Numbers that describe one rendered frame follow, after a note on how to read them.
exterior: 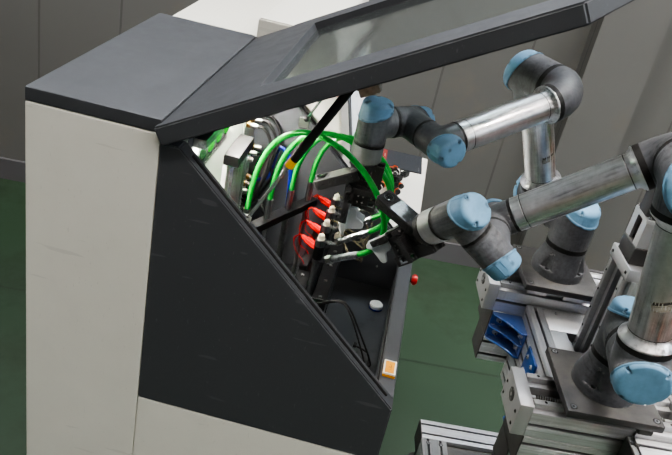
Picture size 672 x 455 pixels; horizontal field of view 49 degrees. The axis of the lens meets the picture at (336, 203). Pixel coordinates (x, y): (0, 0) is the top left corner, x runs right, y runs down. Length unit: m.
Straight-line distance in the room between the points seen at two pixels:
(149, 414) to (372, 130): 0.86
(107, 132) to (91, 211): 0.19
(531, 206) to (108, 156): 0.86
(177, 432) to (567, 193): 1.06
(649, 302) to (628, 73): 2.38
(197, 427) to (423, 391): 1.59
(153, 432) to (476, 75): 2.50
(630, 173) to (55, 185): 1.16
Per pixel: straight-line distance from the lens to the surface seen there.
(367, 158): 1.72
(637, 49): 3.80
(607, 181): 1.56
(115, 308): 1.72
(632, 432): 1.89
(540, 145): 2.08
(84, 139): 1.55
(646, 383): 1.62
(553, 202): 1.57
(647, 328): 1.57
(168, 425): 1.88
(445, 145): 1.64
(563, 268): 2.18
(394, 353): 1.85
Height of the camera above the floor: 2.07
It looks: 27 degrees down
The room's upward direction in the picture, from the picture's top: 12 degrees clockwise
